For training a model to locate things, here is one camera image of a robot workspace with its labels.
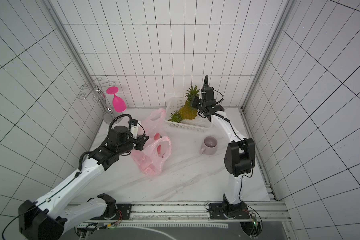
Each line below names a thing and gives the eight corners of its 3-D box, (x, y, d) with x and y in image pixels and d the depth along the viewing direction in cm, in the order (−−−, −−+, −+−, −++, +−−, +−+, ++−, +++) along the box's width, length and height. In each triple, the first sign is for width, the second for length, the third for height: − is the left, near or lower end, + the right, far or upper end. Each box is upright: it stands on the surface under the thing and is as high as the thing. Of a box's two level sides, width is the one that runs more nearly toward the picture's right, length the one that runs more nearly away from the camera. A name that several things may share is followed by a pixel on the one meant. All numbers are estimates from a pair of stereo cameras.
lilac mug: (199, 155, 94) (200, 150, 89) (198, 142, 101) (199, 136, 95) (216, 155, 94) (218, 150, 89) (214, 142, 101) (216, 136, 95)
